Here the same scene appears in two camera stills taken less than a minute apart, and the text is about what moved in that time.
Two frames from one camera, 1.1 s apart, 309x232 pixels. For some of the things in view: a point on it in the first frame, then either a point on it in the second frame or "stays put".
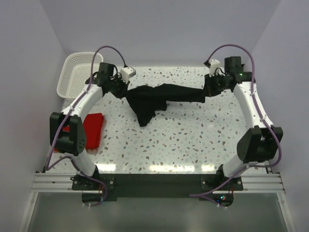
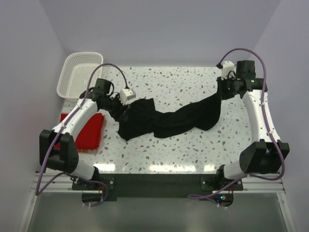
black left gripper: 123,93 to 116,115
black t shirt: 145,100 to 142,118
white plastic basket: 76,70 stays put
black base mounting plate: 109,187 stays put
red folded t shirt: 93,123 stays put
